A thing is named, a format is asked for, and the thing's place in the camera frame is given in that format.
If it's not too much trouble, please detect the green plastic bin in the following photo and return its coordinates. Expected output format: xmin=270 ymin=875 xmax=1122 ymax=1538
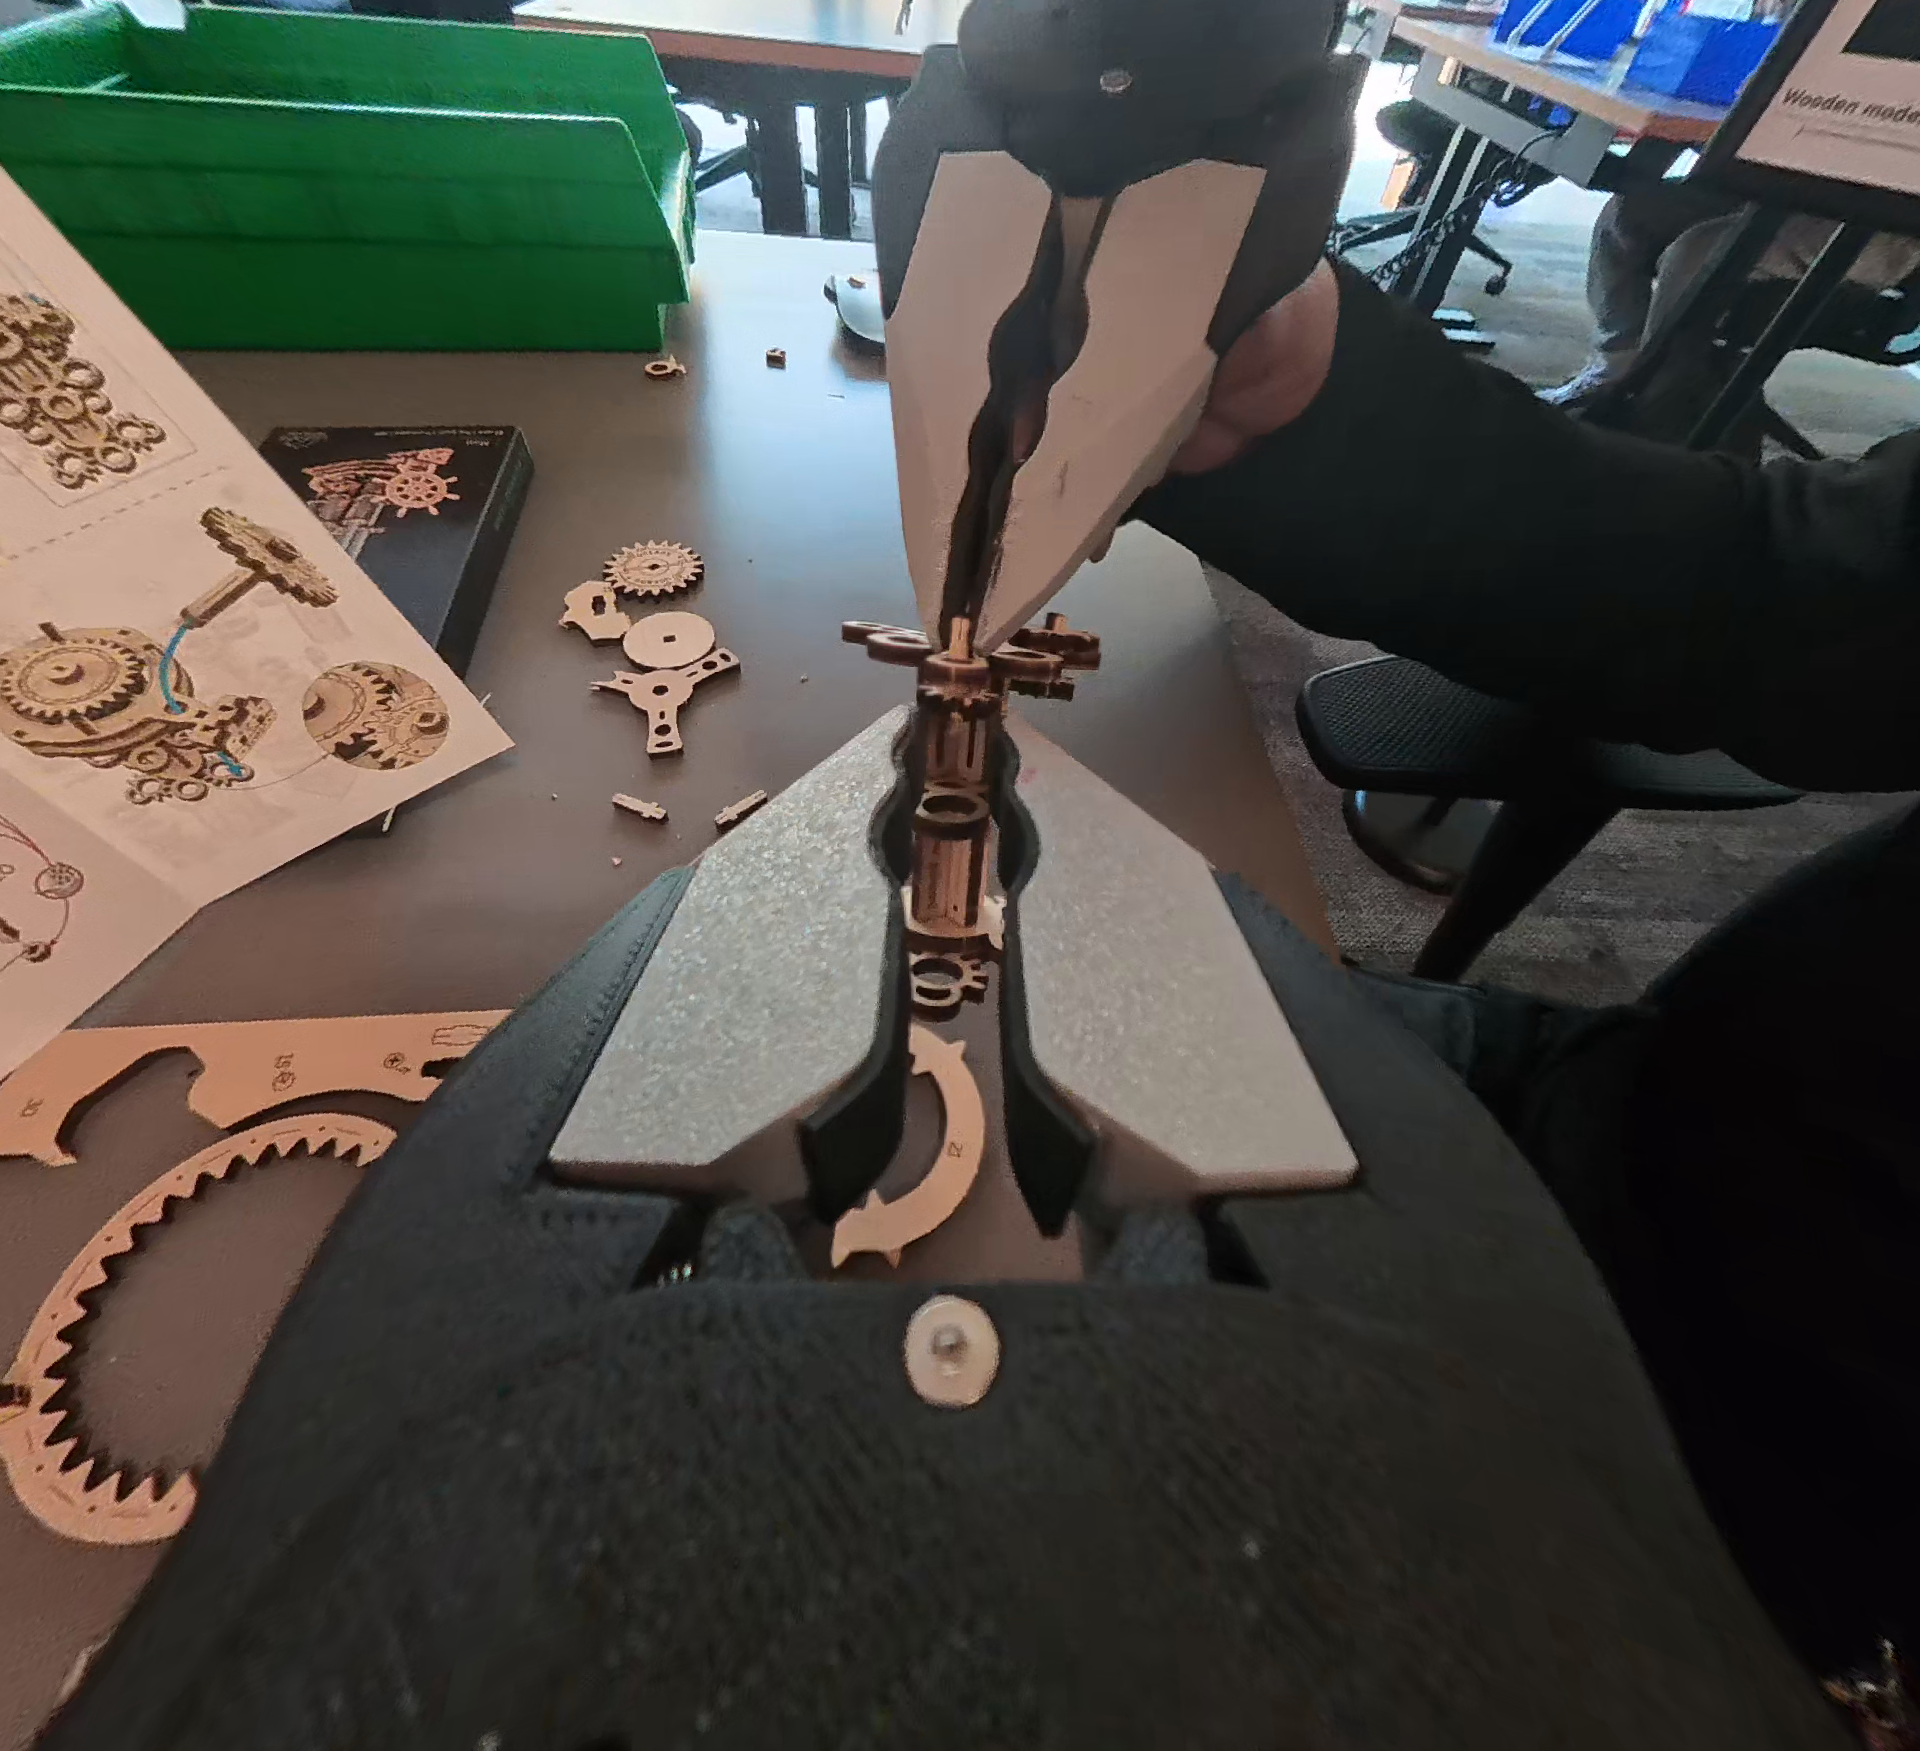
xmin=0 ymin=168 xmax=700 ymax=354
xmin=0 ymin=0 xmax=700 ymax=240

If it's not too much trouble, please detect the person's black top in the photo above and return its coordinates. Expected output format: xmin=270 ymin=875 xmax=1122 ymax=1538
xmin=1350 ymin=808 xmax=1920 ymax=1751

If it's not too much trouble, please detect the wooden ring gear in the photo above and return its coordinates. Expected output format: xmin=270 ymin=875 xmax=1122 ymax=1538
xmin=0 ymin=1111 xmax=404 ymax=1546

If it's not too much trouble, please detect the black model kit box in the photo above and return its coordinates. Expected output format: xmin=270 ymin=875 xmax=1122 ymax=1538
xmin=260 ymin=423 xmax=538 ymax=683

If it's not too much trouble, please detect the wooden arc ring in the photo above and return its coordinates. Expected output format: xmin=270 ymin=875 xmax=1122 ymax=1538
xmin=827 ymin=1021 xmax=989 ymax=1273

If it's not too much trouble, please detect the wooden ring model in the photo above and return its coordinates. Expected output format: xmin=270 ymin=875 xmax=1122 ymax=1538
xmin=838 ymin=608 xmax=1108 ymax=1023

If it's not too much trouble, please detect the person's right hand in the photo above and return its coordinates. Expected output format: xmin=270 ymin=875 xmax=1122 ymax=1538
xmin=1171 ymin=256 xmax=1344 ymax=482

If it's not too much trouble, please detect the pale office table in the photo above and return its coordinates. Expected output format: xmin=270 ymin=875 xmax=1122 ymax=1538
xmin=512 ymin=0 xmax=1038 ymax=240

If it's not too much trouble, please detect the blue storage bin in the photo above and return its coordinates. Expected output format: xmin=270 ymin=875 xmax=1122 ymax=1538
xmin=1494 ymin=0 xmax=1645 ymax=62
xmin=1628 ymin=0 xmax=1787 ymax=106

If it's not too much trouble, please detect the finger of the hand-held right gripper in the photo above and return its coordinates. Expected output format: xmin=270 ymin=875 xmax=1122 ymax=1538
xmin=972 ymin=158 xmax=1276 ymax=660
xmin=886 ymin=151 xmax=1079 ymax=633

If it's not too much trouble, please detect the pale oval object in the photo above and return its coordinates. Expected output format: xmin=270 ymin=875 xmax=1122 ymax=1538
xmin=823 ymin=268 xmax=905 ymax=354

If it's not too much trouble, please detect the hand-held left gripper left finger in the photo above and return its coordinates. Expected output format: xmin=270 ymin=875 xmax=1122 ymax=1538
xmin=548 ymin=708 xmax=920 ymax=1229

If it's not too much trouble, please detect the black mesh office chair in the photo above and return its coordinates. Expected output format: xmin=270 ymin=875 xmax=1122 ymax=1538
xmin=1294 ymin=654 xmax=1811 ymax=986

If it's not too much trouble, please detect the folded instruction booklet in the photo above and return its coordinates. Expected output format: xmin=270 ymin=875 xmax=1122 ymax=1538
xmin=0 ymin=168 xmax=517 ymax=1080

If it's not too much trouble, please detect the person's right forearm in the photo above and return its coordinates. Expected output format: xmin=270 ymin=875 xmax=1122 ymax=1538
xmin=1125 ymin=267 xmax=1920 ymax=793

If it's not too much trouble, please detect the wooden disc with arms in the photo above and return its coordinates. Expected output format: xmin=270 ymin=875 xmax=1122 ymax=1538
xmin=589 ymin=612 xmax=748 ymax=762

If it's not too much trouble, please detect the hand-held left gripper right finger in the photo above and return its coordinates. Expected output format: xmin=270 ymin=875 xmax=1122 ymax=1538
xmin=998 ymin=708 xmax=1361 ymax=1240

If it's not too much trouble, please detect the black white tag sign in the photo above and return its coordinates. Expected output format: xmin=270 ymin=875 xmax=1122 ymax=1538
xmin=1693 ymin=0 xmax=1920 ymax=227

